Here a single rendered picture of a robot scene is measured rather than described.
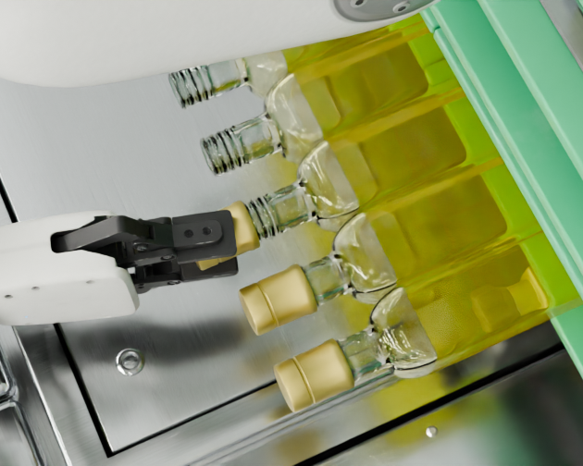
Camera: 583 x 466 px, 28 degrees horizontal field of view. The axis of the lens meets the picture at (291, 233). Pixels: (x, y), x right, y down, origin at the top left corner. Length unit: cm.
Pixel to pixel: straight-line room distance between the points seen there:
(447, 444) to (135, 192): 32
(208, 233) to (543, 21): 25
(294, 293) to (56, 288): 15
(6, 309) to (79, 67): 44
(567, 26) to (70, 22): 44
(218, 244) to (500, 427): 30
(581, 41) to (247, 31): 39
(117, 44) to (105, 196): 60
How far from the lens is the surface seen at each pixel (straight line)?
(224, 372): 90
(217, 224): 77
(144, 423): 90
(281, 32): 38
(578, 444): 96
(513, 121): 78
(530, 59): 71
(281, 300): 77
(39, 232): 76
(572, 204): 76
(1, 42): 35
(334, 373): 76
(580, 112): 71
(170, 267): 81
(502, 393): 95
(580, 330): 84
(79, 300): 78
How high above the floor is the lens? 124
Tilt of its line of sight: 9 degrees down
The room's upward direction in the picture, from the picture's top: 113 degrees counter-clockwise
